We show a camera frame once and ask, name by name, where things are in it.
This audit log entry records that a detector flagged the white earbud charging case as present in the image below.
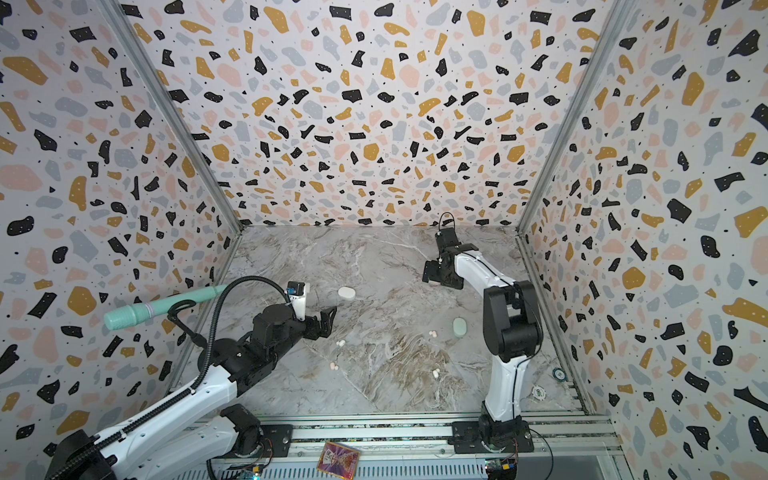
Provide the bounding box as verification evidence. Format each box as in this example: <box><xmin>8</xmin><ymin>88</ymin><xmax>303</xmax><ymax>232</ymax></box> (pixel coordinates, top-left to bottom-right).
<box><xmin>337</xmin><ymin>287</ymin><xmax>356</xmax><ymax>300</ymax></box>

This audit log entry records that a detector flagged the black corrugated cable conduit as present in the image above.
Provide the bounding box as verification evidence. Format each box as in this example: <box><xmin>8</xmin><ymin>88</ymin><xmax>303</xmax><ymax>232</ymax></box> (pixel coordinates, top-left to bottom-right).
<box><xmin>56</xmin><ymin>275</ymin><xmax>292</xmax><ymax>480</ymax></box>

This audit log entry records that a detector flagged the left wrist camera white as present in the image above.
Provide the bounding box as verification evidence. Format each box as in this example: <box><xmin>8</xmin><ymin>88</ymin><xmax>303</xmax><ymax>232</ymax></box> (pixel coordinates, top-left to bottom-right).
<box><xmin>286</xmin><ymin>281</ymin><xmax>310</xmax><ymax>321</ymax></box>

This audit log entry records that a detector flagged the green poker chip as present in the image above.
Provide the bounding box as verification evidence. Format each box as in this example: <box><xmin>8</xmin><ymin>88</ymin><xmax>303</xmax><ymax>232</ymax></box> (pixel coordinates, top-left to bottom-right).
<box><xmin>552</xmin><ymin>368</ymin><xmax>567</xmax><ymax>382</ymax></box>

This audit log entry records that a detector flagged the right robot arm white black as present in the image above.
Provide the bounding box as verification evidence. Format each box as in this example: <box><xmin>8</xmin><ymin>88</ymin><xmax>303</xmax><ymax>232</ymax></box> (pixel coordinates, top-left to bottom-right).
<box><xmin>422</xmin><ymin>227</ymin><xmax>544</xmax><ymax>456</ymax></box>

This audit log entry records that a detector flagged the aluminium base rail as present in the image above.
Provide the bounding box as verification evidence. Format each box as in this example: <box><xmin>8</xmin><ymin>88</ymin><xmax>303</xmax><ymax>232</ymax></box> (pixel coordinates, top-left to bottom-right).
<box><xmin>211</xmin><ymin>411</ymin><xmax>633</xmax><ymax>479</ymax></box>

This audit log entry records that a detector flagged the mint green earbud charging case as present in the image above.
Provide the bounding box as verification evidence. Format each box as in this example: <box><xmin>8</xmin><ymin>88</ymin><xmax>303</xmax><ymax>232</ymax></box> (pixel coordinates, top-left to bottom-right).
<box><xmin>452</xmin><ymin>317</ymin><xmax>468</xmax><ymax>338</ymax></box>

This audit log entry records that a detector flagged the mint green microphone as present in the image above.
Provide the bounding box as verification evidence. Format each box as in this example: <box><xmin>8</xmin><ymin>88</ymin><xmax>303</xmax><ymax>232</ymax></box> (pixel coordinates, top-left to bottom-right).
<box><xmin>103</xmin><ymin>285</ymin><xmax>226</xmax><ymax>331</ymax></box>

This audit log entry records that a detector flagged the white poker chip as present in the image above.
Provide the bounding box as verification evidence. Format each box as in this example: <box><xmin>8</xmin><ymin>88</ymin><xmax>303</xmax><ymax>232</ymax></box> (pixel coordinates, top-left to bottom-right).
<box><xmin>531</xmin><ymin>385</ymin><xmax>547</xmax><ymax>401</ymax></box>

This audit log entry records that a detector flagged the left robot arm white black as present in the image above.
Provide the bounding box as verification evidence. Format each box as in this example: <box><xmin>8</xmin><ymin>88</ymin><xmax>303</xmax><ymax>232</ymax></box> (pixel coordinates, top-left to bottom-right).
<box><xmin>45</xmin><ymin>304</ymin><xmax>337</xmax><ymax>479</ymax></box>

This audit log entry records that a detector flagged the colourful card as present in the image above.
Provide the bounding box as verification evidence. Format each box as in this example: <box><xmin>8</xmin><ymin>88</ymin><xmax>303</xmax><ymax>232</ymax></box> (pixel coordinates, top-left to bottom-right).
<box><xmin>316</xmin><ymin>441</ymin><xmax>361</xmax><ymax>480</ymax></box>

